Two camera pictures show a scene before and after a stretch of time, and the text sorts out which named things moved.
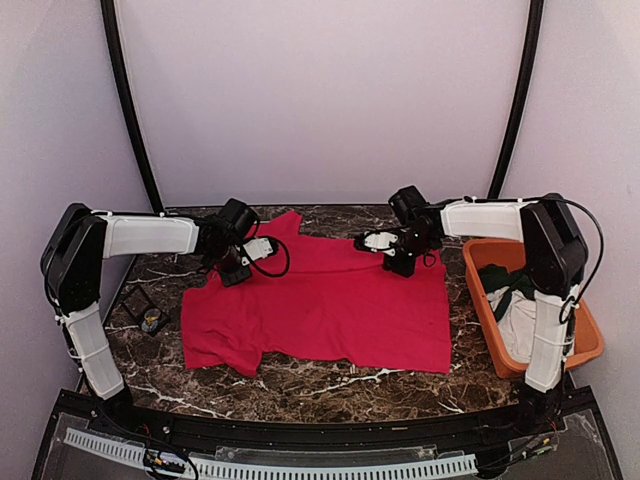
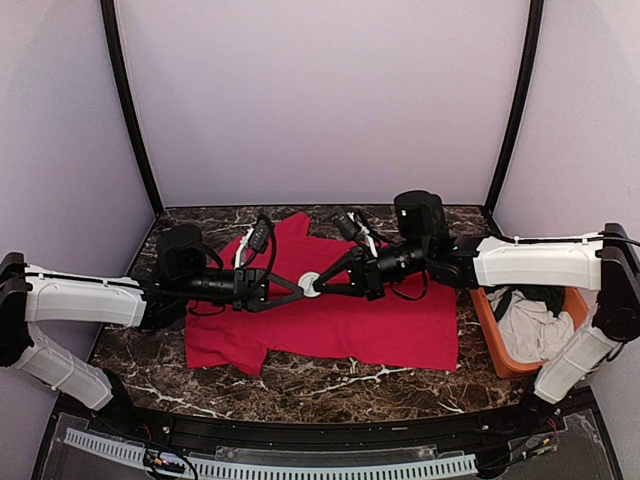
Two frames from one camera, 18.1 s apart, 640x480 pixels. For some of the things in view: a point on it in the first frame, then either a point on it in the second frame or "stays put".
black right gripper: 407,267 -> 365,276
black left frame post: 110,26 stays put
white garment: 517,324 stays put
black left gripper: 229,278 -> 254,296
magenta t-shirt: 314,297 stays put
